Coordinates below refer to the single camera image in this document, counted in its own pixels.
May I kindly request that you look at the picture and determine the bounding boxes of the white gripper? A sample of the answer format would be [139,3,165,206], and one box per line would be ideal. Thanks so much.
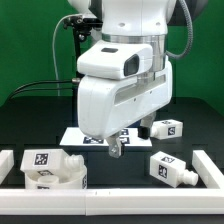
[78,61,172,158]

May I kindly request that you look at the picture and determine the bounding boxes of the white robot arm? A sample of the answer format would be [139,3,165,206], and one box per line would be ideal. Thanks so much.
[68,0,208,158]

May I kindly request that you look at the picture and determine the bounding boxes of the white marker board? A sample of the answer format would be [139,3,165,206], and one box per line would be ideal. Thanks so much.
[60,127,152,147]

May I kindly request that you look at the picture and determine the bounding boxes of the white front fence rail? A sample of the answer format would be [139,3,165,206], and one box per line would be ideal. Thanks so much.
[0,188,224,216]

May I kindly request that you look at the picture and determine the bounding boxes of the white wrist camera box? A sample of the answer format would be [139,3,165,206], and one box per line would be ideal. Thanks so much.
[77,42,152,80]

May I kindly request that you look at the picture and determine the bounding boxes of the black cables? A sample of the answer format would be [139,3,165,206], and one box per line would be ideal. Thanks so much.
[8,79,81,100]

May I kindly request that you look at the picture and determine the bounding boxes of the black camera stand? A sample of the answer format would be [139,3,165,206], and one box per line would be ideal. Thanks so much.
[63,14,102,127]

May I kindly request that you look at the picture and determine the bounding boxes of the white left fence rail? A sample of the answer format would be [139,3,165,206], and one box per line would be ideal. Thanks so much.
[0,150,14,185]

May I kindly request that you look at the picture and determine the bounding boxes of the grey camera cable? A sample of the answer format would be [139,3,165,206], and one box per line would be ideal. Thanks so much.
[52,13,81,98]

